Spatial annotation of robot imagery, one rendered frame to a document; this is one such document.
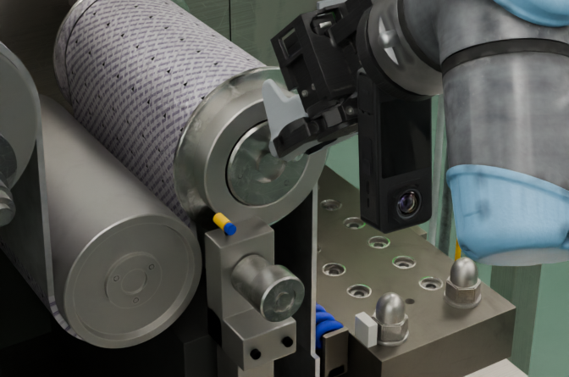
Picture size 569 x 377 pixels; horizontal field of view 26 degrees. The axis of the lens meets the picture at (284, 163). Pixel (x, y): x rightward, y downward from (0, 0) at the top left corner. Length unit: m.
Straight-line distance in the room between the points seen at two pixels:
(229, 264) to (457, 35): 0.36
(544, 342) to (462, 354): 1.72
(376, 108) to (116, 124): 0.34
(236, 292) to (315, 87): 0.22
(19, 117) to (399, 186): 0.27
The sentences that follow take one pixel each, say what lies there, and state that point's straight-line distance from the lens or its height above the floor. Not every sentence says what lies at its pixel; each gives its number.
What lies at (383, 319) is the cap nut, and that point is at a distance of 1.14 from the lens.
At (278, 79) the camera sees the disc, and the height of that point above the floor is 1.31.
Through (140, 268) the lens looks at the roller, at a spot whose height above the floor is 1.19.
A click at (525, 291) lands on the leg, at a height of 0.54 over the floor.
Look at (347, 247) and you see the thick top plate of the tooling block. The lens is 1.28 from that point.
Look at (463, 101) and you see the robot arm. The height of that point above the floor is 1.44.
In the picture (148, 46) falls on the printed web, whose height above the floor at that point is 1.30.
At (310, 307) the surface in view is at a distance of 1.12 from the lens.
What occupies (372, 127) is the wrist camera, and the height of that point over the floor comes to 1.36.
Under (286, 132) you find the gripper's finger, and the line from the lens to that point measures 0.86.
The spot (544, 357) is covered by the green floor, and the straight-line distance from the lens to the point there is 2.87.
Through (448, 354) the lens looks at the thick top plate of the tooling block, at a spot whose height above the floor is 1.01.
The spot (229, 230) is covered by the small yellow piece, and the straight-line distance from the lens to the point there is 0.93.
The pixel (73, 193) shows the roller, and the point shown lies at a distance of 0.99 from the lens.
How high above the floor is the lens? 1.72
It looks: 29 degrees down
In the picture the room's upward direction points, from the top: straight up
